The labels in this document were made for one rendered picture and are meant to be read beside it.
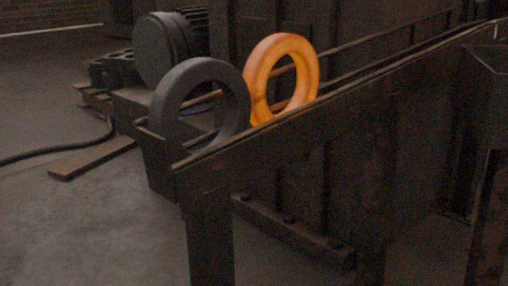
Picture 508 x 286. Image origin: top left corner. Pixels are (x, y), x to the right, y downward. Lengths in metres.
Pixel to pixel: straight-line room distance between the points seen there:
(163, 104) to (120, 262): 0.98
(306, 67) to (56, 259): 1.11
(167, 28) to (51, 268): 1.09
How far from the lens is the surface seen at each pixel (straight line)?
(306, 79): 0.88
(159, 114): 0.66
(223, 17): 1.56
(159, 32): 2.10
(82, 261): 1.62
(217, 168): 0.72
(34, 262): 1.68
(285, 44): 0.81
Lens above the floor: 0.91
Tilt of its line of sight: 23 degrees down
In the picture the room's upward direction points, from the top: 1 degrees counter-clockwise
